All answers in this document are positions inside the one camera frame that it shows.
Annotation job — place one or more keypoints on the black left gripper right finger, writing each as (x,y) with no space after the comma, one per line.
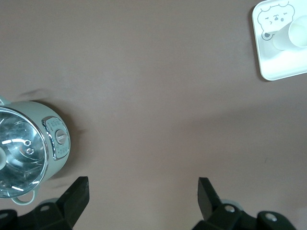
(211,210)

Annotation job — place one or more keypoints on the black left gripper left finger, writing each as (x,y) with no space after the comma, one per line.
(72,203)

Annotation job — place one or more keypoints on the white plastic cup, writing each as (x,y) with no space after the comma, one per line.
(298,31)

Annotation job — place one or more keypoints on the pale green electric cooking pot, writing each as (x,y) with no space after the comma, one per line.
(36,109)

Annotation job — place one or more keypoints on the brown table mat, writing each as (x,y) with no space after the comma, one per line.
(153,72)

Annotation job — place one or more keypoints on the white bear print tray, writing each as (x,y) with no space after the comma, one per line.
(268,62)

